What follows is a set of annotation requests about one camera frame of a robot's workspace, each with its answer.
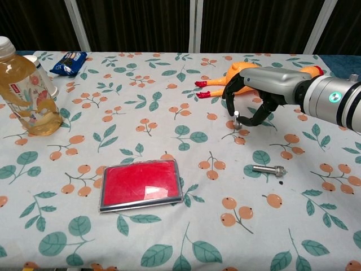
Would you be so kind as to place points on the yellow rubber chicken toy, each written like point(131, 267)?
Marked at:
point(235, 70)

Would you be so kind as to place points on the dark pleated screen panel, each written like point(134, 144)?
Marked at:
point(253, 25)
point(34, 22)
point(347, 25)
point(135, 25)

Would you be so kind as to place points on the white metal screen post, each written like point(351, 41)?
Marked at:
point(79, 25)
point(320, 26)
point(195, 25)

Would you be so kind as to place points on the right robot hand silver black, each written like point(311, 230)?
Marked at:
point(270, 80)

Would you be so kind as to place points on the floral leaf print tablecloth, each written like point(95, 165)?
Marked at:
point(169, 135)

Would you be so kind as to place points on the right robot arm silver white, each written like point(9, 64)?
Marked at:
point(330, 98)

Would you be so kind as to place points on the silver metal bolt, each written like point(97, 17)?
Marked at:
point(268, 170)
point(236, 116)

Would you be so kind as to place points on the blue cookie packet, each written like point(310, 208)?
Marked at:
point(67, 63)

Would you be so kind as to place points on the red pad in clear case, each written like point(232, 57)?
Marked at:
point(141, 183)

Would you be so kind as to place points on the white paper cup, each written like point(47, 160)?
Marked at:
point(46, 80)

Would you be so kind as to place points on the tea bottle with white cap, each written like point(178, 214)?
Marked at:
point(28, 93)

